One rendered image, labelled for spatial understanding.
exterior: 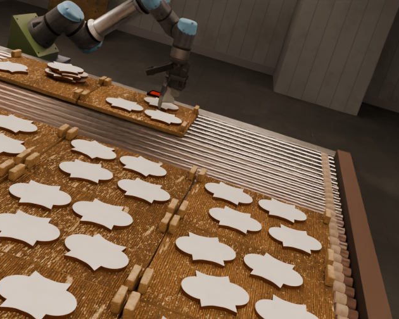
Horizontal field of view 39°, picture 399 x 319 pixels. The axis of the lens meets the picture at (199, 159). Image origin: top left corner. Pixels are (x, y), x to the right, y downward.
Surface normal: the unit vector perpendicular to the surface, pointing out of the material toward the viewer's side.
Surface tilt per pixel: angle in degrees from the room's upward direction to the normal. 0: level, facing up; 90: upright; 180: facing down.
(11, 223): 0
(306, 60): 90
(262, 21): 90
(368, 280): 0
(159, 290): 0
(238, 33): 90
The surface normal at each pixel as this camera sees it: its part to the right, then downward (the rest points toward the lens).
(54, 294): 0.26, -0.90
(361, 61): -0.11, 0.33
